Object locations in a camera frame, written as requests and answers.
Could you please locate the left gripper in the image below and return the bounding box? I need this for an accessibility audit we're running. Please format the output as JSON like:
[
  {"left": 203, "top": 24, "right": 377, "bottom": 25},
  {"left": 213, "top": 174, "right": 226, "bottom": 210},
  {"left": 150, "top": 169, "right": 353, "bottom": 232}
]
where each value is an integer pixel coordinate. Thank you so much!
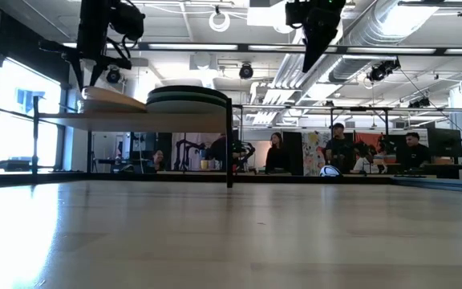
[{"left": 38, "top": 0, "right": 132, "bottom": 92}]

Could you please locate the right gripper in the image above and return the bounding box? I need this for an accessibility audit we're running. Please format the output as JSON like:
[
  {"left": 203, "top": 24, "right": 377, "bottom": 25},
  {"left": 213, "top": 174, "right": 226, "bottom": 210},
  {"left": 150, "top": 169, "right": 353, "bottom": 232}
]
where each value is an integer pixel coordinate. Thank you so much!
[{"left": 302, "top": 0, "right": 347, "bottom": 75}]

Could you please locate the sage green plate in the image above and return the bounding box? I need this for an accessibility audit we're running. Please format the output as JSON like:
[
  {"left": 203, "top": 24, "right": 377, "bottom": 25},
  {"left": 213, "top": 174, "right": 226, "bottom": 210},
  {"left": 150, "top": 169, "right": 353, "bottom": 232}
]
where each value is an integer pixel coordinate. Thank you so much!
[{"left": 147, "top": 94, "right": 229, "bottom": 103}]

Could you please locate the black ceiling spotlight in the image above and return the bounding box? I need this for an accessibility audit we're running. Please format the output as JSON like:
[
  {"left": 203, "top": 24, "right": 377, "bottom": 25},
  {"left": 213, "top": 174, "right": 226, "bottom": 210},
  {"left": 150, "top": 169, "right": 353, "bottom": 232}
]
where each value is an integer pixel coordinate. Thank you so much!
[
  {"left": 106, "top": 67, "right": 122, "bottom": 85},
  {"left": 238, "top": 63, "right": 255, "bottom": 80}
]

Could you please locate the black track light cluster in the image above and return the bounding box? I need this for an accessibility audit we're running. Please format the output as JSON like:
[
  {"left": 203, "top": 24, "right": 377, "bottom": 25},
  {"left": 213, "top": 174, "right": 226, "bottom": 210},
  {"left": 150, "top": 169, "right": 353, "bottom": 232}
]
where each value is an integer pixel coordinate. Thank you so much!
[
  {"left": 366, "top": 59, "right": 402, "bottom": 83},
  {"left": 407, "top": 96, "right": 432, "bottom": 109}
]

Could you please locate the large bright window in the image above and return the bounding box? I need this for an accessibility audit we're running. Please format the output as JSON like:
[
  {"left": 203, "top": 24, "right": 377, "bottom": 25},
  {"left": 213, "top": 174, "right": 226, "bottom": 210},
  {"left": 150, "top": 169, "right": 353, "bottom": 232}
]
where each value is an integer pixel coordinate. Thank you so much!
[{"left": 0, "top": 58, "right": 63, "bottom": 173}]

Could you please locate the floral poster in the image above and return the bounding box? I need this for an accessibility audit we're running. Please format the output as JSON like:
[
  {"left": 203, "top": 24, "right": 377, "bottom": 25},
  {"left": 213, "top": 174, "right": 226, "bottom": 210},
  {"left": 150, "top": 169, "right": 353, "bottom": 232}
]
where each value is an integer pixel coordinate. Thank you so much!
[{"left": 302, "top": 131, "right": 329, "bottom": 176}]

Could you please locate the person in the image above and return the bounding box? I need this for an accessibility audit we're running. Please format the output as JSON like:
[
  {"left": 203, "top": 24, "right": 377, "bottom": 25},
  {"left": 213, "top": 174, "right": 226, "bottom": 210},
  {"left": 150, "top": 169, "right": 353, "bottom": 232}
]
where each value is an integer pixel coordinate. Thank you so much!
[
  {"left": 152, "top": 149, "right": 166, "bottom": 173},
  {"left": 325, "top": 122, "right": 356, "bottom": 173},
  {"left": 209, "top": 136, "right": 228, "bottom": 161},
  {"left": 264, "top": 132, "right": 292, "bottom": 175},
  {"left": 400, "top": 132, "right": 432, "bottom": 169}
]

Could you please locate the black upright panel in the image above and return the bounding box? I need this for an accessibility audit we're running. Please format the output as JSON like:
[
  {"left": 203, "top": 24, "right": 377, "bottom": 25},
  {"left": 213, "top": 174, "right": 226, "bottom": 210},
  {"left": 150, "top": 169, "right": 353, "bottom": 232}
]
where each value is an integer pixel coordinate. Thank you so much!
[{"left": 289, "top": 131, "right": 304, "bottom": 177}]

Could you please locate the orange cloth backdrop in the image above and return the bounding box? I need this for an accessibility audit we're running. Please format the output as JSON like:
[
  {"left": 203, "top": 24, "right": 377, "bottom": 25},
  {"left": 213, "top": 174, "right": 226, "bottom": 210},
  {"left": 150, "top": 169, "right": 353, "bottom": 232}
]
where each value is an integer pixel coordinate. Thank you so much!
[{"left": 354, "top": 132, "right": 387, "bottom": 152}]

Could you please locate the overhead led light bar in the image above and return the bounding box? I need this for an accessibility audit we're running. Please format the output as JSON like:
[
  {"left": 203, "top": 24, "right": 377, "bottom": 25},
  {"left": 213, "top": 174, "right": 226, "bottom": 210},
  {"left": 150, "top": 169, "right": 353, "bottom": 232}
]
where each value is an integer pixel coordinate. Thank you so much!
[{"left": 38, "top": 39, "right": 462, "bottom": 57}]

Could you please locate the black computer monitor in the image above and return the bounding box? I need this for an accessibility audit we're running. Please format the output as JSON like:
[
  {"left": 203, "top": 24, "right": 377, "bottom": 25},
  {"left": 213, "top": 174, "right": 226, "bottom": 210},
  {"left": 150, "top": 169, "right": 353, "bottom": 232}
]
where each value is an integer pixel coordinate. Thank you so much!
[
  {"left": 427, "top": 127, "right": 462, "bottom": 158},
  {"left": 386, "top": 134, "right": 408, "bottom": 161}
]

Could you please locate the black white ball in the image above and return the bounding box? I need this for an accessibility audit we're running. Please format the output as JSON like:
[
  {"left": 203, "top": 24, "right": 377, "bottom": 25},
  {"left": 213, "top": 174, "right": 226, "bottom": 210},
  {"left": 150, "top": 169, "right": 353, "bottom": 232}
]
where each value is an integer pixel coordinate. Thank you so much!
[{"left": 319, "top": 165, "right": 343, "bottom": 178}]

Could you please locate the blue flat pad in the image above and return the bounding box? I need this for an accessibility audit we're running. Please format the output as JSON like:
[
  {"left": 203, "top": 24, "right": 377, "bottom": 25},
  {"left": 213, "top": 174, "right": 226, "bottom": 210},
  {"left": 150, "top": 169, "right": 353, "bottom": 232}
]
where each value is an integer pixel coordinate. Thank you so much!
[{"left": 389, "top": 177, "right": 462, "bottom": 195}]

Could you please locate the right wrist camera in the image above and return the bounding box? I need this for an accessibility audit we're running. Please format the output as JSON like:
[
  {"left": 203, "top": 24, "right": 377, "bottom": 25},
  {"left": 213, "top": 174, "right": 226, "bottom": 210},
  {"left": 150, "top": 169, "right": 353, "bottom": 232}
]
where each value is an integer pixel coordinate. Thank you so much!
[{"left": 285, "top": 1, "right": 311, "bottom": 29}]

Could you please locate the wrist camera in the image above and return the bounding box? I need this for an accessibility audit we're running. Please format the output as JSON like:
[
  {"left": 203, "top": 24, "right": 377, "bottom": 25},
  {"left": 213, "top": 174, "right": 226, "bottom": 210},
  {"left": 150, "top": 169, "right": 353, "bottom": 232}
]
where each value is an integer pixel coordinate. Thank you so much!
[
  {"left": 285, "top": 1, "right": 311, "bottom": 29},
  {"left": 109, "top": 1, "right": 147, "bottom": 42}
]

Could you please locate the silver ventilation duct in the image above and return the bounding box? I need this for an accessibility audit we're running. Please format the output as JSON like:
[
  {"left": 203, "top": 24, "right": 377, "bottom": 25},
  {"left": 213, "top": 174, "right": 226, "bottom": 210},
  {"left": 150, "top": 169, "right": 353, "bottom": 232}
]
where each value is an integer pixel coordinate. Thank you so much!
[{"left": 329, "top": 0, "right": 443, "bottom": 84}]

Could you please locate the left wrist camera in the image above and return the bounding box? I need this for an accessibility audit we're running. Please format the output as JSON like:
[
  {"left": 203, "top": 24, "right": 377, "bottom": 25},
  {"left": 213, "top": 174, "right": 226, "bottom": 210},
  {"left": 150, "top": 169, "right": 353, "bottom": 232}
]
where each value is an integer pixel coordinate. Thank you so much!
[{"left": 109, "top": 1, "right": 147, "bottom": 42}]

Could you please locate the wood-top black-frame shelf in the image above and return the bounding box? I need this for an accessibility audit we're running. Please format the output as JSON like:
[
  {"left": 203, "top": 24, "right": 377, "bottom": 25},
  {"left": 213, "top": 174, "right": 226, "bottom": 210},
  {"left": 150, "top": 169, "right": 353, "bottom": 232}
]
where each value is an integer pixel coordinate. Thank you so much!
[{"left": 32, "top": 95, "right": 235, "bottom": 189}]

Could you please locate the background black metal frame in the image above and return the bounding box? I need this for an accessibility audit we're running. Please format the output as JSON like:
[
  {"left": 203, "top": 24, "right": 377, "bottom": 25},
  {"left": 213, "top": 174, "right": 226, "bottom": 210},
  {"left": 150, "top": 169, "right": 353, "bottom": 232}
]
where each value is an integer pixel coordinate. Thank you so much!
[{"left": 230, "top": 104, "right": 462, "bottom": 173}]

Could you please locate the white cable coil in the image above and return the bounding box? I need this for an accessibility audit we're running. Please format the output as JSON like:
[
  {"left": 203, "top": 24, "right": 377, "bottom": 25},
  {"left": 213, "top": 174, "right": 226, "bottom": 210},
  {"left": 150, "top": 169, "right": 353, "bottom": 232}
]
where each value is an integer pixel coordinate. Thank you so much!
[{"left": 208, "top": 10, "right": 232, "bottom": 34}]

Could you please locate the black metal rig frame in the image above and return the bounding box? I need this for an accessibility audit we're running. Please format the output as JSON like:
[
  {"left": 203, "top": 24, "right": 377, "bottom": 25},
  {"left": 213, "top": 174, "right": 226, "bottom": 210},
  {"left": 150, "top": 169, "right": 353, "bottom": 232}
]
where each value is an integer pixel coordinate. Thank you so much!
[{"left": 0, "top": 170, "right": 395, "bottom": 192}]

